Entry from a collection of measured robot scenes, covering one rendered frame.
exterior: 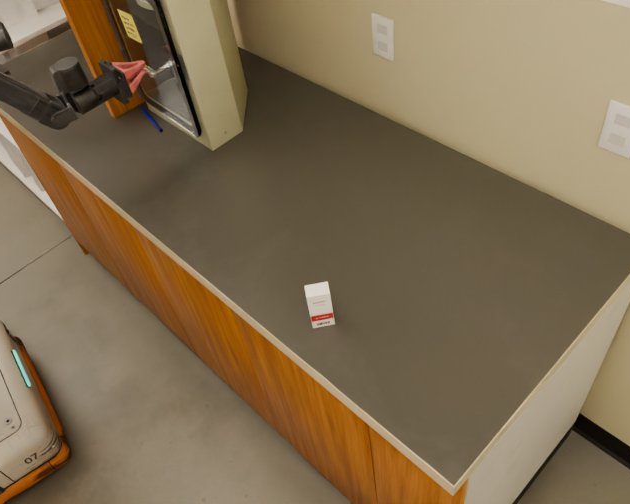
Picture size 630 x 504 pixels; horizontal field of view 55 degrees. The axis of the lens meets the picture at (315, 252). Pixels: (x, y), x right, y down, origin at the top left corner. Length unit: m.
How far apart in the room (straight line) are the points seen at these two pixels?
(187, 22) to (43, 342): 1.63
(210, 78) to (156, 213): 0.37
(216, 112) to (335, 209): 0.44
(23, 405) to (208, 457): 0.63
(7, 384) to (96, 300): 0.62
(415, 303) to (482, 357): 0.18
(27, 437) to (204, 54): 1.32
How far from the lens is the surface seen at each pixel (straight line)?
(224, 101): 1.70
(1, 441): 2.24
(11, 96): 1.54
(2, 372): 2.39
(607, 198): 1.51
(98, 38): 1.89
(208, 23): 1.60
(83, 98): 1.58
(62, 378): 2.63
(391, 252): 1.39
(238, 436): 2.25
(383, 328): 1.26
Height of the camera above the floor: 1.99
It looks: 48 degrees down
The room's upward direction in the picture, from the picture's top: 10 degrees counter-clockwise
